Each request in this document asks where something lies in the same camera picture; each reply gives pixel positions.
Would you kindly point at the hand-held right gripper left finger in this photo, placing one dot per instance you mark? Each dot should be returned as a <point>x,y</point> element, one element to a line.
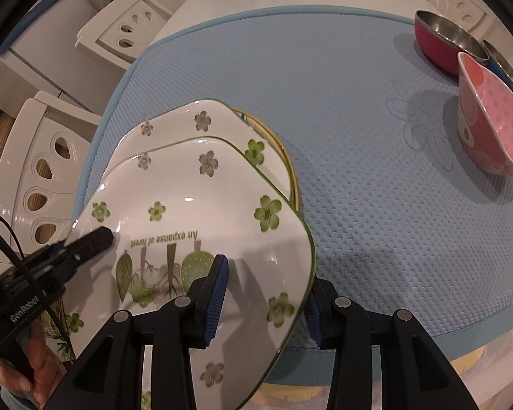
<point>216,303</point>

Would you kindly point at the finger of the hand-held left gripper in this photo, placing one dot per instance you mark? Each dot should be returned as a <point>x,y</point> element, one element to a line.
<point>89,241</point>

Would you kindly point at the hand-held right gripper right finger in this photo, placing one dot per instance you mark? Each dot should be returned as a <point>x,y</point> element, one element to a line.
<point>313,324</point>

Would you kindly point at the square green floral plate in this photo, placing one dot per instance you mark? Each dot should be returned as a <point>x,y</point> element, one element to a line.
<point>222,222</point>
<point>175,124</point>

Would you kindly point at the round gold-rimmed plate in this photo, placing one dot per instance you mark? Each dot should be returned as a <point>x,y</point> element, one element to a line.
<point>268,136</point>

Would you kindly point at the pink polka dot bowl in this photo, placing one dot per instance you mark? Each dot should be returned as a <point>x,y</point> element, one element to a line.
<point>500,106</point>

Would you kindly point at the magenta steel bowl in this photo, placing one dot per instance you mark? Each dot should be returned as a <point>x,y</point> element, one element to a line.
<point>436,49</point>

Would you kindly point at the blue steel bowl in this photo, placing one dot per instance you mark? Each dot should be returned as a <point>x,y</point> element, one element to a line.
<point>502,66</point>

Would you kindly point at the person's left hand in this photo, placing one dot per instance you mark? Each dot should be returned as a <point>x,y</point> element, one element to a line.
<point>40,358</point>

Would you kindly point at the white refrigerator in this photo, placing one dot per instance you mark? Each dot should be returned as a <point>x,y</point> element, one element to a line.
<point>47,64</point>

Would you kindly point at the light blue textured table mat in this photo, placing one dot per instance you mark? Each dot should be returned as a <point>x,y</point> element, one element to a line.
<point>346,136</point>

